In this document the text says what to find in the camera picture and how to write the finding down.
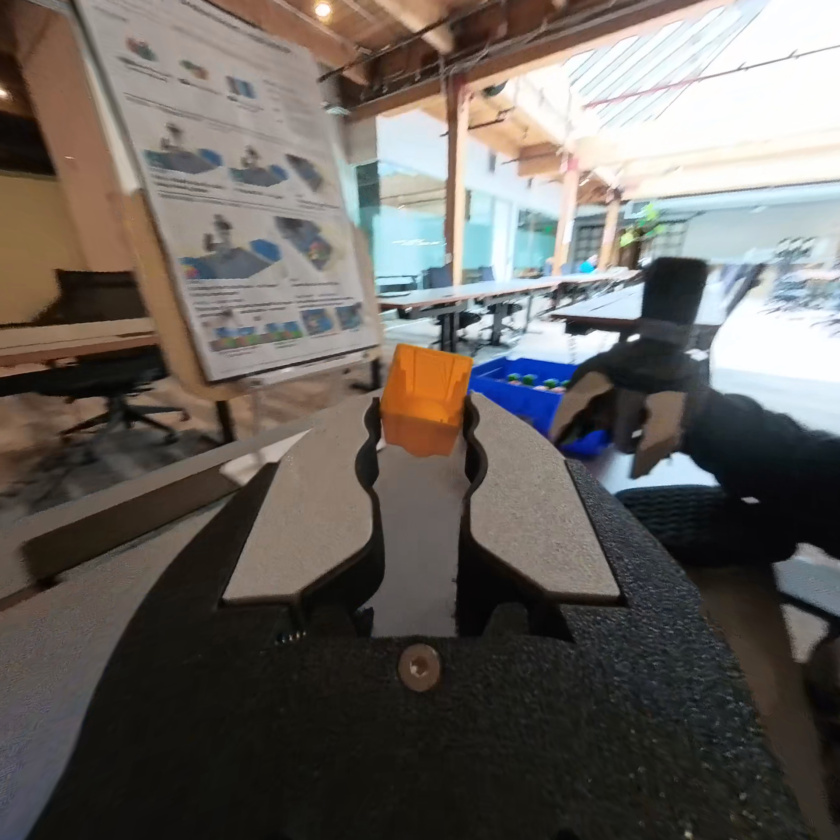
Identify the printed instruction sheet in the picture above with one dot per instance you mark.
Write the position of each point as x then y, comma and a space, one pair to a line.
223, 171

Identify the black perforated rubber pad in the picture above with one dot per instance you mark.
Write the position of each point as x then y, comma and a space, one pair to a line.
683, 525

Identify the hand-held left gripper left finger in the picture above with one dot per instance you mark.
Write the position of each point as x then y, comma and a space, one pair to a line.
295, 525

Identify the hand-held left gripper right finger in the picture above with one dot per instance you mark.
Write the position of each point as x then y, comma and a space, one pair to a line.
538, 519

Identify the long dark table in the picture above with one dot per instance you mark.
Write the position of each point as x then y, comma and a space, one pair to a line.
597, 313
460, 295

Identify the orange mega block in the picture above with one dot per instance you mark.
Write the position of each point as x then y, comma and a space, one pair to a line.
427, 400

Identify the potted green plant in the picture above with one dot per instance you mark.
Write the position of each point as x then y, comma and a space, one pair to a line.
643, 217

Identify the black office chair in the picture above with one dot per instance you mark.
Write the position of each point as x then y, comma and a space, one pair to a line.
112, 374

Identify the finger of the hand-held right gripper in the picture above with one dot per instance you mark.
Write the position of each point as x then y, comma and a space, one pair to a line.
663, 433
580, 407

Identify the blue plastic bin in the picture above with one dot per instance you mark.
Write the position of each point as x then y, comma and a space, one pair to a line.
519, 397

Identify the wooden table frame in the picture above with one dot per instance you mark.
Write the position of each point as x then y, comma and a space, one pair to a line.
66, 341

